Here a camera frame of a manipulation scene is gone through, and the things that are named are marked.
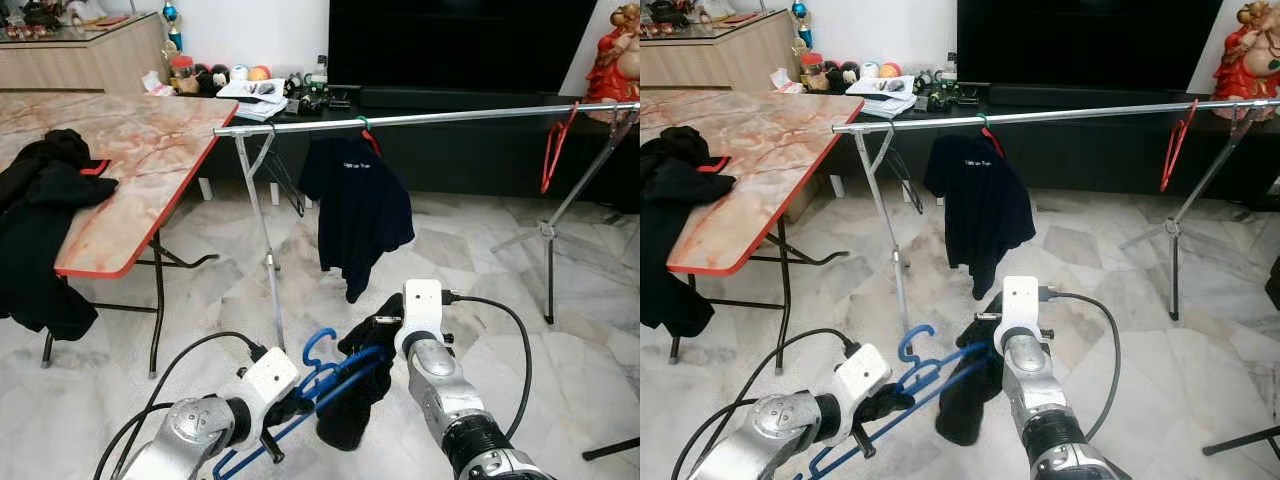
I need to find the black shirt gold logo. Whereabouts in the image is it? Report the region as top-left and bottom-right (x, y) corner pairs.
(935, 295), (1004, 448)
(315, 293), (406, 453)

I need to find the black plastic hanger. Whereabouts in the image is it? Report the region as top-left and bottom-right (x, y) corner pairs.
(262, 130), (306, 218)
(885, 128), (926, 214)

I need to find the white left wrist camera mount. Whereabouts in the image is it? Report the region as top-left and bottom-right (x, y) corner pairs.
(235, 347), (301, 421)
(833, 343), (894, 416)

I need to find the red laughing buddha statue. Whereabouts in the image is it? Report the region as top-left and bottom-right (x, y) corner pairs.
(585, 3), (641, 106)
(1212, 0), (1280, 101)

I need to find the stack of papers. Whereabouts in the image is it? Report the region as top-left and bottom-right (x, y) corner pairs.
(217, 78), (289, 121)
(845, 75), (916, 119)

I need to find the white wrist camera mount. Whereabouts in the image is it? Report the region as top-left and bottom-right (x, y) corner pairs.
(395, 280), (446, 359)
(1000, 276), (1043, 351)
(235, 347), (301, 421)
(833, 343), (894, 416)

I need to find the red plastic hanger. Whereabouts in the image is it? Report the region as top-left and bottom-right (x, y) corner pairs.
(540, 100), (581, 196)
(1160, 98), (1199, 193)

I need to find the black soundbar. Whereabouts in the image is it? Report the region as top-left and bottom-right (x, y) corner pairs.
(358, 85), (561, 109)
(985, 83), (1191, 106)

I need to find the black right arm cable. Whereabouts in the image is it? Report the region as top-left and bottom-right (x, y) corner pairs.
(440, 290), (534, 441)
(1040, 287), (1123, 441)

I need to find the navy blue shirt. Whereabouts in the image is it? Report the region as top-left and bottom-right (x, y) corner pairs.
(922, 132), (1038, 301)
(298, 135), (416, 304)

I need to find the black jacket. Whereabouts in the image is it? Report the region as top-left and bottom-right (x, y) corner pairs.
(640, 175), (721, 339)
(0, 175), (101, 341)

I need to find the blue plastic hanger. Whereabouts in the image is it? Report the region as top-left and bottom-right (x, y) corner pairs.
(212, 327), (393, 480)
(800, 323), (991, 480)

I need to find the wooden sideboard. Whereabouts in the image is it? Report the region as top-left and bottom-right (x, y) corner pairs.
(0, 12), (166, 93)
(640, 10), (801, 91)

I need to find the black flat television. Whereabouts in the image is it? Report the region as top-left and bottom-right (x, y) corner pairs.
(328, 0), (601, 96)
(955, 0), (1226, 93)

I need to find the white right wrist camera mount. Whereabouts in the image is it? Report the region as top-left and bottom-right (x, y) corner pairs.
(1000, 276), (1043, 351)
(395, 280), (446, 359)

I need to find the marble top folding table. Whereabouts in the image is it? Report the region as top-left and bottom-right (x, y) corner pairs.
(0, 92), (239, 379)
(640, 90), (866, 376)

